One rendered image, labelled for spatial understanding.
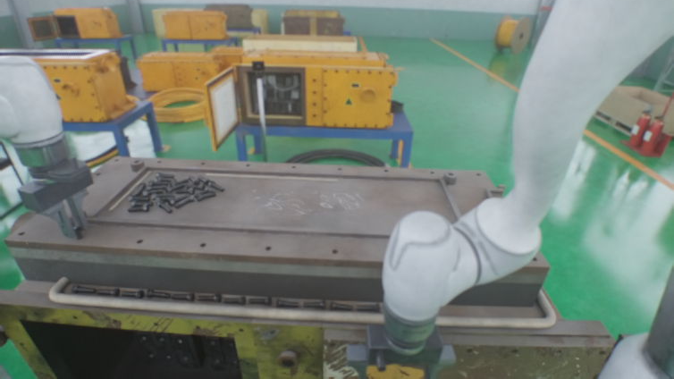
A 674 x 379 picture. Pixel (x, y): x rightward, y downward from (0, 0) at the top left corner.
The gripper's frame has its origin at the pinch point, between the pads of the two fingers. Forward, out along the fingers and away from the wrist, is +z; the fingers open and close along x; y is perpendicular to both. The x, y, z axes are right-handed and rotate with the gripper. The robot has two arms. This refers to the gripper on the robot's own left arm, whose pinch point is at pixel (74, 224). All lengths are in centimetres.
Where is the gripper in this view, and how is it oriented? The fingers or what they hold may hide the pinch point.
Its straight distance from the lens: 99.9
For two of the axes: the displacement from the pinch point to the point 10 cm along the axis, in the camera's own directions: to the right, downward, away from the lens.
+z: -0.3, 8.8, 4.7
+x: -2.9, 4.4, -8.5
